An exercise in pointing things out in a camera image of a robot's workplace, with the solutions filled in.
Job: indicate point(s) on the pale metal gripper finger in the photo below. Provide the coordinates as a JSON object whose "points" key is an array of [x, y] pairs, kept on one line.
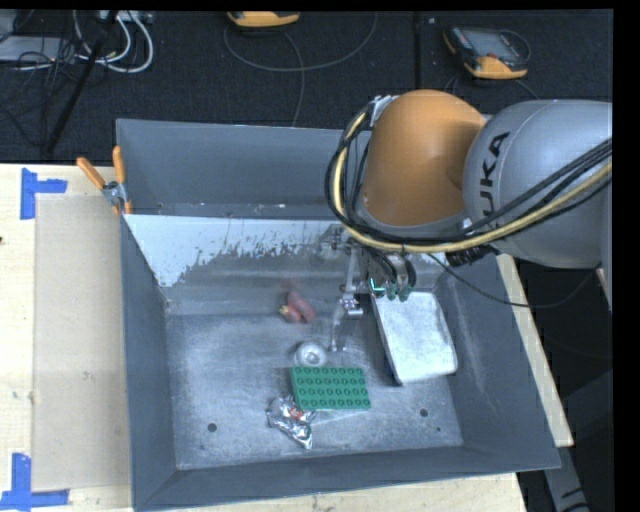
{"points": [[335, 327], [351, 307]]}

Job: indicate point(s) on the clear glass round thing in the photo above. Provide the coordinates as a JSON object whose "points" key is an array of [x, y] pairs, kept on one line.
{"points": [[310, 354]]}

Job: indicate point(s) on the pink toy sausage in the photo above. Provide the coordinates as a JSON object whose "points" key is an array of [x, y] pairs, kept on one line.
{"points": [[299, 306]]}

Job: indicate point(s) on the green studded flat block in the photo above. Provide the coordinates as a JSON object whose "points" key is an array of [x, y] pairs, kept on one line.
{"points": [[330, 388]]}

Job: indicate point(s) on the white speckled sponge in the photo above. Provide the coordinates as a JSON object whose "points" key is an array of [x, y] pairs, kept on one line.
{"points": [[415, 337]]}

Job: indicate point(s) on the grey metal bin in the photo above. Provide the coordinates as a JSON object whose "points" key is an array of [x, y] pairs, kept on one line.
{"points": [[240, 360]]}

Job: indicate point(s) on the crumpled silver foil packet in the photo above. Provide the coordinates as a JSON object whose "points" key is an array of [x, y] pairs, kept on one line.
{"points": [[290, 420]]}

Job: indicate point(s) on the pale wood flat board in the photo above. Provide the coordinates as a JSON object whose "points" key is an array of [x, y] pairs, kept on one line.
{"points": [[75, 340]]}

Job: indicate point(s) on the black cylinder on white bracket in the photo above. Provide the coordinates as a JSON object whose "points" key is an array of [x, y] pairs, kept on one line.
{"points": [[470, 256]]}

